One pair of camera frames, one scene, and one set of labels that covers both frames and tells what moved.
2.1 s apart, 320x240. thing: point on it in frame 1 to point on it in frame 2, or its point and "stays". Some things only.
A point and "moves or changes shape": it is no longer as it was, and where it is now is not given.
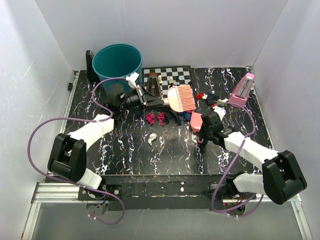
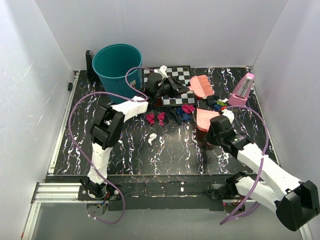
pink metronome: [242, 90] stays
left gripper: [146, 99] to [176, 88]
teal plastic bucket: [117, 61] stays
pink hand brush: [180, 98] to [201, 86]
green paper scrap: [218, 101] stays
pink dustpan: [196, 121] moves or changes shape
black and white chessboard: [168, 76] stays
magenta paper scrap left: [150, 118] stays
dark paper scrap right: [211, 98] stays
